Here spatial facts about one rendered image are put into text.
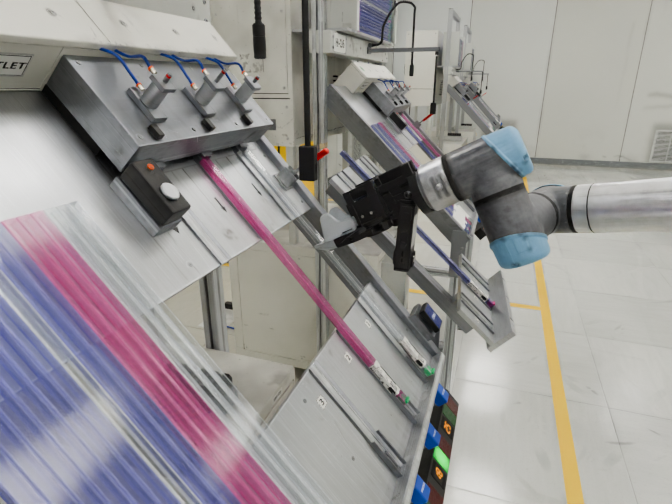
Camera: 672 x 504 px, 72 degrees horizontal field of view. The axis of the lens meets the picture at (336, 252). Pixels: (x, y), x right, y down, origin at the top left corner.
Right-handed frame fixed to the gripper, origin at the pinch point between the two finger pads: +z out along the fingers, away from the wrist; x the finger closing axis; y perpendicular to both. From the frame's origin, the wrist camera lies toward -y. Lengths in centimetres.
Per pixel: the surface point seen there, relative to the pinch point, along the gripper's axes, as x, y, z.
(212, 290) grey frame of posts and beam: -10.0, -0.8, 35.8
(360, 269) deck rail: -8.0, -8.0, -0.6
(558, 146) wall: -749, -109, -68
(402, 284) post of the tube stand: -29.3, -20.0, 1.0
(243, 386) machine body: 0.6, -20.6, 31.6
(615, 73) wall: -749, -42, -172
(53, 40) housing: 30.2, 36.6, 2.7
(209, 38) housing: -2.9, 40.3, 3.4
